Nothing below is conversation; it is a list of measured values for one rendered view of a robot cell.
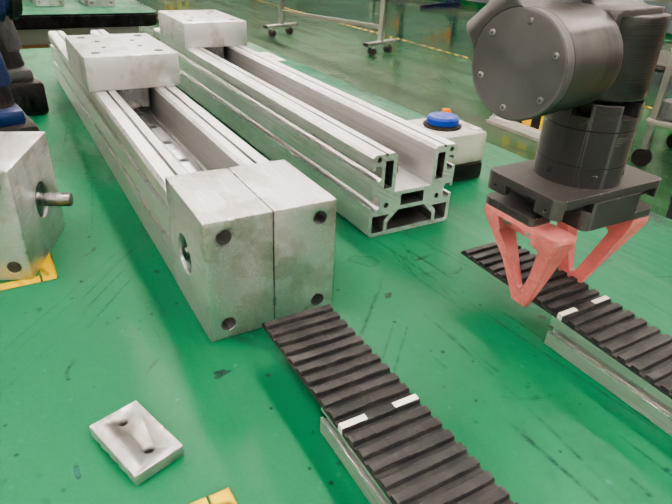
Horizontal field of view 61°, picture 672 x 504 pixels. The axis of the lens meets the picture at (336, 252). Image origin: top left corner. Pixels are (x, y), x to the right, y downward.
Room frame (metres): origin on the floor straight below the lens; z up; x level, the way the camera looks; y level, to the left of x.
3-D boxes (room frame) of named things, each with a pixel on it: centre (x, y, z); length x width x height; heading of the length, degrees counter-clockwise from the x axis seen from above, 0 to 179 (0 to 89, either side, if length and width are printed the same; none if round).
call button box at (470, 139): (0.69, -0.12, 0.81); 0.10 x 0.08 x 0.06; 121
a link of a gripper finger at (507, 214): (0.37, -0.15, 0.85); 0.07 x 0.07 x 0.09; 30
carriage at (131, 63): (0.77, 0.30, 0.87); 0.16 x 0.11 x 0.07; 31
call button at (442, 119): (0.70, -0.12, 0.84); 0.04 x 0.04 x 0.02
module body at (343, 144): (0.87, 0.13, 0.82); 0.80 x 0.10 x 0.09; 31
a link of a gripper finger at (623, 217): (0.38, -0.17, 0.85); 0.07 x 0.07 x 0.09; 30
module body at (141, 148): (0.77, 0.30, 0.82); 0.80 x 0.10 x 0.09; 31
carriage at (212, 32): (1.08, 0.26, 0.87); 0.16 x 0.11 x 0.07; 31
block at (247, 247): (0.40, 0.06, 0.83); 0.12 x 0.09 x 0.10; 121
